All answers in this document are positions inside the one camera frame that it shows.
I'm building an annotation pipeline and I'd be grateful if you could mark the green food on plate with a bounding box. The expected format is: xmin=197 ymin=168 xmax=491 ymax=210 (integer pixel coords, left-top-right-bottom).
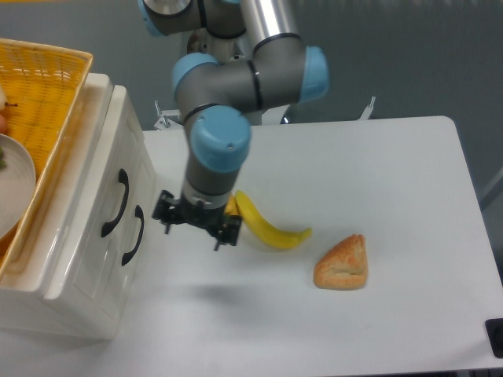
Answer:
xmin=0 ymin=148 xmax=7 ymax=170

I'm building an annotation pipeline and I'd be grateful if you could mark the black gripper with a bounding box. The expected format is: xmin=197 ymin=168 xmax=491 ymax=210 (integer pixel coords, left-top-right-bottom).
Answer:
xmin=152 ymin=190 xmax=242 ymax=251

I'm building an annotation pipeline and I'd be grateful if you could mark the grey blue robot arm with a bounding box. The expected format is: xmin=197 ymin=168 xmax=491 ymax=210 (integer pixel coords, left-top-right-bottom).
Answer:
xmin=138 ymin=1 xmax=329 ymax=245

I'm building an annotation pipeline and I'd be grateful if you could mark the white ribbed plate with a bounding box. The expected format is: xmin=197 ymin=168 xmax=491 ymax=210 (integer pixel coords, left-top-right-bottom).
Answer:
xmin=0 ymin=134 xmax=36 ymax=238

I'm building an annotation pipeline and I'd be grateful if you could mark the white table clamp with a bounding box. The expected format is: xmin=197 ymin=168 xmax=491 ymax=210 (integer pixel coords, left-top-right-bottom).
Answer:
xmin=358 ymin=96 xmax=376 ymax=121

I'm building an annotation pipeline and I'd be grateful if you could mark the yellow bell pepper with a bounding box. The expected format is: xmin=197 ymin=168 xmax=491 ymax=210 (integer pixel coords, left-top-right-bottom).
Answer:
xmin=224 ymin=196 xmax=240 ymax=216

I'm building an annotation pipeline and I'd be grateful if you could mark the black corner device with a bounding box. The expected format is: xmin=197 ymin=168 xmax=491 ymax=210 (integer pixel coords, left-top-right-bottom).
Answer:
xmin=485 ymin=318 xmax=503 ymax=359

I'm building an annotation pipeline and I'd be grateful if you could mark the yellow banana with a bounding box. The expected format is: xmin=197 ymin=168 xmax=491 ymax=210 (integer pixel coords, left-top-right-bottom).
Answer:
xmin=234 ymin=190 xmax=312 ymax=250

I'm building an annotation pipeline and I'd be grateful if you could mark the pink fruit in basket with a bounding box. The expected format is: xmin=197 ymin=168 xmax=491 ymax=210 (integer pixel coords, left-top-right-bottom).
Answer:
xmin=0 ymin=115 xmax=8 ymax=134

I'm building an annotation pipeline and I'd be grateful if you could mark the golden triangular pastry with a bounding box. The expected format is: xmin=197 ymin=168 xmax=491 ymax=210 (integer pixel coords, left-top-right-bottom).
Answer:
xmin=313 ymin=234 xmax=369 ymax=291

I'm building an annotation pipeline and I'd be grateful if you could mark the white drawer cabinet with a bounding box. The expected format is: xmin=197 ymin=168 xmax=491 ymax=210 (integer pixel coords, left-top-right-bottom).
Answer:
xmin=1 ymin=74 xmax=141 ymax=339

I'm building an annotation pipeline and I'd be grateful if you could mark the white top drawer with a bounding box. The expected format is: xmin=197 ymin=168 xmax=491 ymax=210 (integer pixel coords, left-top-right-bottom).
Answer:
xmin=46 ymin=86 xmax=156 ymax=317

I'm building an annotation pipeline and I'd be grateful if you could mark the yellow woven basket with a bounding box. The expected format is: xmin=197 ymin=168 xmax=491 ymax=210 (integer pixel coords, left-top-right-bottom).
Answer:
xmin=1 ymin=38 xmax=94 ymax=273

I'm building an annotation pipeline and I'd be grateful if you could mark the black lower drawer handle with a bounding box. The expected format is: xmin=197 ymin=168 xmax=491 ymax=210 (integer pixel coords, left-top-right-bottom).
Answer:
xmin=121 ymin=204 xmax=145 ymax=266

